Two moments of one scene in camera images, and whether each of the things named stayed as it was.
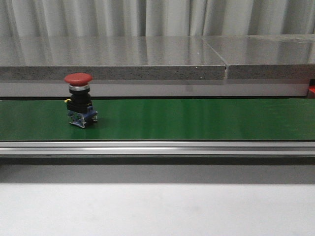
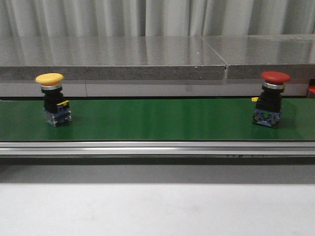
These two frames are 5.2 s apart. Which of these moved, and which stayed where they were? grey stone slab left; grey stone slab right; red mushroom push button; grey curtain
Moved: red mushroom push button
Stayed: grey curtain; grey stone slab right; grey stone slab left
